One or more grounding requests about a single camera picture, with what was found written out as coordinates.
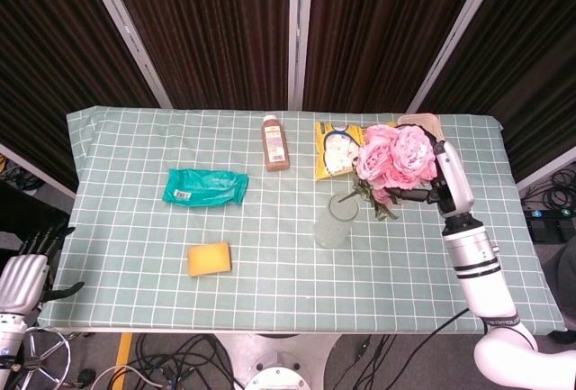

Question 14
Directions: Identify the clear ribbed glass vase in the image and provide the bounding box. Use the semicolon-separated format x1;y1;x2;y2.
313;191;361;249

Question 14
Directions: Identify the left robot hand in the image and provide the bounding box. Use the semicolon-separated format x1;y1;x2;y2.
0;222;86;317

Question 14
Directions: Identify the metal handwheel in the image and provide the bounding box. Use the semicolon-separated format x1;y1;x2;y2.
15;326;72;389

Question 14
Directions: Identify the yellow sponge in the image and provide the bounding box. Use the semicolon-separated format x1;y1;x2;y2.
186;240;233;277

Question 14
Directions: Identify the yellow snack bag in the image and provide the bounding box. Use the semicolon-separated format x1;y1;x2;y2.
313;120;398;183

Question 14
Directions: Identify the green white checked tablecloth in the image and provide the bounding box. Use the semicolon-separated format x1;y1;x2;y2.
39;108;567;335

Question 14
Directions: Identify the white floor cable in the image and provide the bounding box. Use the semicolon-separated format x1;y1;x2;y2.
95;364;159;390

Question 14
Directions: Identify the black floor cable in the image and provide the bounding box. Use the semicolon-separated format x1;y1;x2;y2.
324;333;407;390
133;333;236;390

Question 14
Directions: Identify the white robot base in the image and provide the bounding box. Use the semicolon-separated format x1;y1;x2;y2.
214;332;344;390

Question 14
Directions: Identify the white table frame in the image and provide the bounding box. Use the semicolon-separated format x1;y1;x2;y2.
40;327;563;336

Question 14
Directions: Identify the black coiled cable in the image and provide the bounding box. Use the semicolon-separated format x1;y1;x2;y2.
524;165;576;216

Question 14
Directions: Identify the pink flower bouquet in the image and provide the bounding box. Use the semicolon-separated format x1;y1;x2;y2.
337;123;440;222

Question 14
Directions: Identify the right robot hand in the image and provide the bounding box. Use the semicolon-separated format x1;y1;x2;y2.
385;126;476;220

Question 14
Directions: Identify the beige plastic food container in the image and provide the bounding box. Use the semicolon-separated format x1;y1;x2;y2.
395;113;446;141

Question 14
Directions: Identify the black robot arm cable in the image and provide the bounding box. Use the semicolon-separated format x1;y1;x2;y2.
395;307;472;390

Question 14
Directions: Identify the brown drink bottle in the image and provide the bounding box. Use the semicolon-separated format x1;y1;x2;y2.
261;113;292;173

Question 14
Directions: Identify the green wet wipes packet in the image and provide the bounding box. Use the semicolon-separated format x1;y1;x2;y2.
161;168;250;208

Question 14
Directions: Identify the white screen frame post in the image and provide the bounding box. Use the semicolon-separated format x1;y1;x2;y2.
406;0;501;114
0;142;77;200
79;0;173;110
516;145;576;192
288;0;315;111

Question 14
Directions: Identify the dark brown screen panel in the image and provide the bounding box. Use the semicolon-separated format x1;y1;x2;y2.
301;0;490;114
422;0;576;183
101;0;293;111
0;0;162;193

